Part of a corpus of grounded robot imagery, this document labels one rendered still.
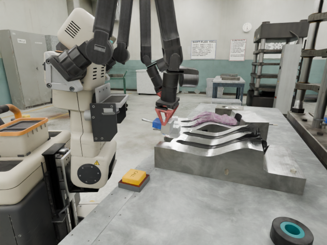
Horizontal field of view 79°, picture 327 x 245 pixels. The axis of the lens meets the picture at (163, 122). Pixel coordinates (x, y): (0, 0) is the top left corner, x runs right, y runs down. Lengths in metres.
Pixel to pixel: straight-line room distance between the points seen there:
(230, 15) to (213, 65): 1.72
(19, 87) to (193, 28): 5.83
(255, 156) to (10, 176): 0.85
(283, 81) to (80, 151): 4.63
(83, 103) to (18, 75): 5.46
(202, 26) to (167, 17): 7.43
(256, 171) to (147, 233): 0.40
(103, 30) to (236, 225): 0.65
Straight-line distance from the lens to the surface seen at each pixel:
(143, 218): 0.59
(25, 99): 6.38
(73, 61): 0.70
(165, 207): 0.62
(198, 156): 0.73
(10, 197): 0.95
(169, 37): 0.69
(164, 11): 0.69
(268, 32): 5.33
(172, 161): 0.77
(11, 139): 1.04
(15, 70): 6.35
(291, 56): 5.09
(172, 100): 0.74
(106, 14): 0.68
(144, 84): 7.72
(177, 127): 0.90
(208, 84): 7.38
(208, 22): 8.11
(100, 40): 0.66
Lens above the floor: 1.20
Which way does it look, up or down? 17 degrees down
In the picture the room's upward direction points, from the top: straight up
